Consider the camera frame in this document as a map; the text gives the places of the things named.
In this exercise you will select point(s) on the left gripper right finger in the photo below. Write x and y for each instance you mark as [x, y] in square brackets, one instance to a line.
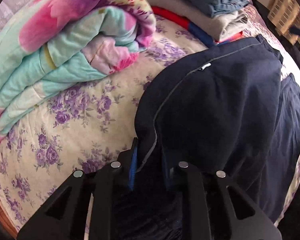
[167, 169]

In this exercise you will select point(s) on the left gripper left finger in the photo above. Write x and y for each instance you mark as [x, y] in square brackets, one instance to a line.
[133, 168]

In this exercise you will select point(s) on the navy blue track pants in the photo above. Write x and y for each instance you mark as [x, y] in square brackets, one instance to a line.
[230, 123]

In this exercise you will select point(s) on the purple floral bedspread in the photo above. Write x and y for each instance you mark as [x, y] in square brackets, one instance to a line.
[83, 127]

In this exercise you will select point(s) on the folded red garment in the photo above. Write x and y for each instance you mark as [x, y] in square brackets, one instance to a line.
[206, 39]

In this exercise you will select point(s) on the colourful floral folded quilt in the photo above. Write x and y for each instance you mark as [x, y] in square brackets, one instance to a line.
[50, 45]

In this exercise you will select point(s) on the folded grey garment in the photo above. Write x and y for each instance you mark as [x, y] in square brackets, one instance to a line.
[220, 27]

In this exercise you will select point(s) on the beige brick pattern curtain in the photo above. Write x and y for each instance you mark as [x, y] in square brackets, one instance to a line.
[285, 14]

